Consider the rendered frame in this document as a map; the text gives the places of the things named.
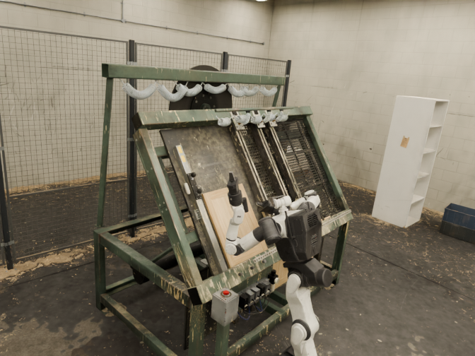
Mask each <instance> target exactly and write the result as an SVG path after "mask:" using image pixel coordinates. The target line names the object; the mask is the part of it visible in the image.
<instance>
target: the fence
mask: <svg viewBox="0 0 475 356"><path fill-rule="evenodd" d="M177 147H181V149H182V146H181V145H180V146H175V147H174V148H173V150H174V152H175V155H176V158H177V161H178V163H179V166H180V169H181V171H182V174H183V177H184V180H185V182H186V183H187V184H188V187H189V190H190V196H191V197H192V201H193V203H194V207H195V209H199V213H200V215H201V219H199V220H200V222H201V226H202V227H203V230H204V234H205V235H206V239H207V241H208V243H209V246H210V249H211V253H212V254H213V258H214V260H215V262H216V265H217V268H218V271H219V273H223V272H225V271H227V270H228V269H227V266H226V264H225V261H224V258H223V255H222V253H221V250H220V247H219V245H218V242H217V240H216V236H215V234H214V232H213V229H212V226H211V223H210V221H209V218H208V215H207V213H206V210H205V207H204V205H203V202H202V200H201V199H199V200H196V199H195V196H194V193H193V191H192V188H191V185H190V183H189V180H188V177H187V174H188V173H191V170H190V168H189V165H188V162H187V159H186V157H185V154H184V151H183V149H182V153H180V152H179V150H178V148H177ZM181 155H183V156H184V158H185V160H186V162H183V161H182V158H181Z"/></svg>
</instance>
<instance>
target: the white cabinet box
mask: <svg viewBox="0 0 475 356"><path fill-rule="evenodd" d="M449 102H450V101H449V100H441V99H435V98H428V97H416V96H401V95H397V97H396V101H395V105H394V111H393V115H392V121H391V125H390V129H389V135H388V139H387V145H386V148H385V155H384V159H383V163H382V169H381V173H380V179H379V182H378V186H377V193H376V197H375V202H374V206H373V213H372V217H374V218H378V219H380V220H384V221H385V222H388V223H392V224H393V225H397V226H400V227H404V228H406V227H408V226H410V225H412V224H414V223H416V222H418V221H419V220H420V217H421V212H422V209H423V204H424V201H425V197H426V192H427V189H428V184H429V181H430V176H431V172H432V169H433V164H434V161H435V156H436V153H437V149H438V144H439V141H440V136H441V133H442V128H443V124H444V121H445V116H446V114H447V108H448V105H449Z"/></svg>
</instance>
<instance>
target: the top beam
mask: <svg viewBox="0 0 475 356"><path fill-rule="evenodd" d="M279 112H281V111H280V110H279V109H275V110H272V113H273V114H275V113H278V114H279ZM282 112H283V114H286V115H287V114H288V115H287V116H288V119H300V118H304V117H306V116H310V115H312V114H313V113H312V110H311V108H310V106H301V107H294V109H284V110H283V111H282ZM238 113H239V115H246V114H247V113H246V111H241V112H238ZM259 113H260V115H261V116H262V115H263V116H262V120H263V121H264V119H265V115H264V114H265V111H264V110H259ZM278 114H276V115H275V117H276V118H277V117H278ZM216 116H217V117H218V118H219V119H220V118H224V119H225V118H226V117H228V118H231V115H230V112H215V109H193V110H170V111H148V112H137V113H136V114H135V115H134V116H133V117H132V118H131V120H132V122H133V125H134V128H135V130H136V131H138V130H139V129H140V128H145V127H146V128H147V130H155V129H173V128H182V127H192V126H209V125H218V119H217V118H216ZM276 118H275V119H276ZM276 120H277V119H276Z"/></svg>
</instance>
